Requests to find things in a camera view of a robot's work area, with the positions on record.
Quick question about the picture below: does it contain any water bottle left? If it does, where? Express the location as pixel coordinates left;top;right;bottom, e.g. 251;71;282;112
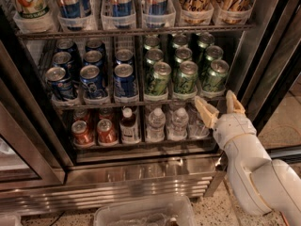
147;107;166;142

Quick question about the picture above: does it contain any blue can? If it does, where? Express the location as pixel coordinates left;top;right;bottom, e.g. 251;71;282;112
45;67;77;101
52;52;79;81
115;49;135;65
55;39;79;57
114;64;137;98
80;65;107;99
83;50;104;69
85;39;106;55

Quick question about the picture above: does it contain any water bottle right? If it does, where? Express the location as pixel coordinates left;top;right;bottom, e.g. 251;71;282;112
188;106;210;139

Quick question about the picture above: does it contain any red can front left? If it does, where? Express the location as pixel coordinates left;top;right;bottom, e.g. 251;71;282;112
71;121;94;146

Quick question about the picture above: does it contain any blue can back middle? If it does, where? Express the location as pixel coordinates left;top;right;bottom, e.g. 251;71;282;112
85;39;106;55

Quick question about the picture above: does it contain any red can front right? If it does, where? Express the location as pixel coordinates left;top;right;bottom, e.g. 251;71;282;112
97;119;118;144

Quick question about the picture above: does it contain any water bottle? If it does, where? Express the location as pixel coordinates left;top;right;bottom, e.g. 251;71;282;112
167;107;189;141
188;106;210;139
147;107;166;142

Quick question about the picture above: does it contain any clear plastic bin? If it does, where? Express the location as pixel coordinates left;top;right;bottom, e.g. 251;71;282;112
93;195;197;226

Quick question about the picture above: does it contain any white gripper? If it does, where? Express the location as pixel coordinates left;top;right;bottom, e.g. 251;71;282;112
195;90;257;150

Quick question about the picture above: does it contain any brown drink bottle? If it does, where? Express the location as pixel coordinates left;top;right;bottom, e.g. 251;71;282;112
119;107;140;144

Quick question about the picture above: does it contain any blue can back left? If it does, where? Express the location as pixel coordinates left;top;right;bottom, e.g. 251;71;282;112
55;39;79;57

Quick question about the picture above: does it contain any steel fridge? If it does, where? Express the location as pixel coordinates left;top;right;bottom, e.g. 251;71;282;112
0;0;301;217

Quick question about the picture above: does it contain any red can back left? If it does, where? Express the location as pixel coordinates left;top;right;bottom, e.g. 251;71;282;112
73;108;91;124

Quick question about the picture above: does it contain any red can back right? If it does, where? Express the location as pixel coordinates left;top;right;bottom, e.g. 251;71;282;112
99;107;114;121

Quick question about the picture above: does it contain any blue can front middle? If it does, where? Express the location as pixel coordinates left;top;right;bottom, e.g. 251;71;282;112
80;65;107;99

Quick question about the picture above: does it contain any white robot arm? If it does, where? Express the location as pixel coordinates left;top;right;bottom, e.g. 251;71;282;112
195;90;301;226

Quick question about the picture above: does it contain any blue can front right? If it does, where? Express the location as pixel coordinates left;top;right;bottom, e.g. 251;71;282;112
114;64;137;98

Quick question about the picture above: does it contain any fridge sliding door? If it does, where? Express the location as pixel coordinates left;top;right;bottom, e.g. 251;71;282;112
226;0;301;165

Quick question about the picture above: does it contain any water bottle middle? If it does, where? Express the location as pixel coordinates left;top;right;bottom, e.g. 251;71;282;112
167;107;189;141

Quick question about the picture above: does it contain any blue can front left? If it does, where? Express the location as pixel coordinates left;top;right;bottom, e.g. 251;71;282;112
45;67;77;101

